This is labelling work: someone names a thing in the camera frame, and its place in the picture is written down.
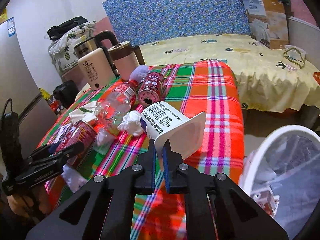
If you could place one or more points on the blue patterned headboard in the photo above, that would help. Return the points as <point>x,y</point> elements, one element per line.
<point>146,21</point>

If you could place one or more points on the clear plastic cup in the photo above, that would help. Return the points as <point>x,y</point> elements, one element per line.
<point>103,141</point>

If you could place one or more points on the purple pompom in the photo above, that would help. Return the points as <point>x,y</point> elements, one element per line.
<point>139,73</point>

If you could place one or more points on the pink lying can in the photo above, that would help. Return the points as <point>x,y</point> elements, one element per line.
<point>151,89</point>

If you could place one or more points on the grey refrigerator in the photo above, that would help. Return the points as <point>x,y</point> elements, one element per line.
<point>17,83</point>

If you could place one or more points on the white board panel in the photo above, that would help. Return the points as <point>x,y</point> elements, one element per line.
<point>306,36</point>

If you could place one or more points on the pile of clothes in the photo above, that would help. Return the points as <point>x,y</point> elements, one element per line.
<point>64,38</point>

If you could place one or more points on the white knitted cloth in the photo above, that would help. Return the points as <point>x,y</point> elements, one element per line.
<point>73,179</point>

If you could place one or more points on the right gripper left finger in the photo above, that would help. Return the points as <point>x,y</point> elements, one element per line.
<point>103,207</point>

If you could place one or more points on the red milk can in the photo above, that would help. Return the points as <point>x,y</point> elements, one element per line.
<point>81,131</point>

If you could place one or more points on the steel black kettle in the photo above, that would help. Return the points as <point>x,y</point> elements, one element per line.
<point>95,42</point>

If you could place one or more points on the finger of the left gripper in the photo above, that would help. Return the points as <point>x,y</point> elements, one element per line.
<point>42,152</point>
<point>41,170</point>

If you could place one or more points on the white trash bin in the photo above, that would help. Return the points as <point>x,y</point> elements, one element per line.
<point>282,176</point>

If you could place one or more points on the brown lidded mug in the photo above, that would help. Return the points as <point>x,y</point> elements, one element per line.
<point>126,58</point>

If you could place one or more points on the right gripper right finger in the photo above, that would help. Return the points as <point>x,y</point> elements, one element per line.
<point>215,206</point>

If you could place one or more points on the clear plastic bottle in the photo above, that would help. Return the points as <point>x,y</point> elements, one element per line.
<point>117,104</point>

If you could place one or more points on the cardboard box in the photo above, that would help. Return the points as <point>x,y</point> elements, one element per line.
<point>268,21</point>

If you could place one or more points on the left hand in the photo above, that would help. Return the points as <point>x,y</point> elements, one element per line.
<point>22,205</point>

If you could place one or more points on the yellow bed sheet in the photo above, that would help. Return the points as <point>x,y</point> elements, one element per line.
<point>266,80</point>

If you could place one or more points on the white yogurt cup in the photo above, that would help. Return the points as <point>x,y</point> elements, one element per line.
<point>161,122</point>

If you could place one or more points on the crumpled white tissue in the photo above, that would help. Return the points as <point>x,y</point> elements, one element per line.
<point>131,124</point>

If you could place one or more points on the white bowl with strap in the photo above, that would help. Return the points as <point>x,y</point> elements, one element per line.
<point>295,55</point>

